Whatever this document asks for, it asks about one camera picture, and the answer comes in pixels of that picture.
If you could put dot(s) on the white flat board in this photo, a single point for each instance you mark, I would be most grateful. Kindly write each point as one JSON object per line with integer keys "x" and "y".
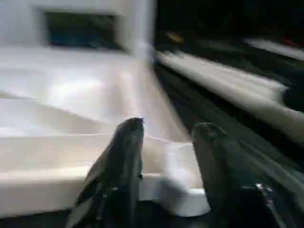
{"x": 273, "y": 48}

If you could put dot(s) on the white sideboard cabinet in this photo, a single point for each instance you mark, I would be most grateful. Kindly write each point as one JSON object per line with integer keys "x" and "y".
{"x": 19, "y": 23}

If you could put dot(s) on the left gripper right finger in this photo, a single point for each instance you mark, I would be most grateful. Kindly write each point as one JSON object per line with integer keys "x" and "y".
{"x": 225, "y": 185}

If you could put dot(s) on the white plastic table top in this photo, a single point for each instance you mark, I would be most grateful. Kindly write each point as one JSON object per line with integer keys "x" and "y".
{"x": 59, "y": 107}

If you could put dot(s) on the black shiny mat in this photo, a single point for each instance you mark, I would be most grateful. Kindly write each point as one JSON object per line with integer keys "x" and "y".
{"x": 190, "y": 102}

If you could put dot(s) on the small beige label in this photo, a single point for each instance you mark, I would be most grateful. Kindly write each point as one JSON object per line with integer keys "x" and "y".
{"x": 174, "y": 36}

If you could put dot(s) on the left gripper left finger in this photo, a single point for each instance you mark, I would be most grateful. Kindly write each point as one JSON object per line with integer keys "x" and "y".
{"x": 118, "y": 178}

